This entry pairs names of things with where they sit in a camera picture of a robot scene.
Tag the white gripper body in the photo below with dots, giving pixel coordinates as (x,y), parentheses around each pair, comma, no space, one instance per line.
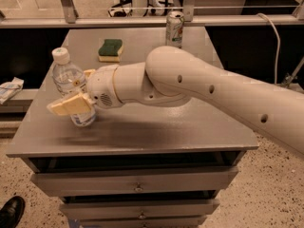
(101,85)

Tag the clear plastic water bottle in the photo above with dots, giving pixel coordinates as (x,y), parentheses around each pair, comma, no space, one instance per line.
(69,78)

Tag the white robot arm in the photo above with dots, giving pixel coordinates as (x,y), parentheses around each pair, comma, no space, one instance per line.
(171,76)

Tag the green and yellow sponge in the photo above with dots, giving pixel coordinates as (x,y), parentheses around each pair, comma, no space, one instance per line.
(111,50)

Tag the grey metal railing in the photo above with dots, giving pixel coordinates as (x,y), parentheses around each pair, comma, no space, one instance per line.
(37,14)

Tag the white folded packet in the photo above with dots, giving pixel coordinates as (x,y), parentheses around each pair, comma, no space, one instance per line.
(10,89)

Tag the top grey drawer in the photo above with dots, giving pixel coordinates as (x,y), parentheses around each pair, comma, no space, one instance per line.
(135,181)

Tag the grey drawer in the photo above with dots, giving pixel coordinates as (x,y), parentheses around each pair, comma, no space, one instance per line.
(184,222)
(135,181)
(140,209)

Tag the white green soda can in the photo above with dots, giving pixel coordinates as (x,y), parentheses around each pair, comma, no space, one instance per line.
(174,28)

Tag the grey drawer cabinet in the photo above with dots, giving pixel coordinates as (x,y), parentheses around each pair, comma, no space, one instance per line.
(132,137)

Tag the black office chair base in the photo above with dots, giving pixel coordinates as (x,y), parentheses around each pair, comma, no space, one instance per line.
(140,8)

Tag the black shoe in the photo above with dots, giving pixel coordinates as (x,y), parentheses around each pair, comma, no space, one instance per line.
(11,212)

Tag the bottom grey drawer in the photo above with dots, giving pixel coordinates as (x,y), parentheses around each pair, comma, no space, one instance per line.
(184,222)

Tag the middle grey drawer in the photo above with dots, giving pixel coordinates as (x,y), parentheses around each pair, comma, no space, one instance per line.
(140,209)

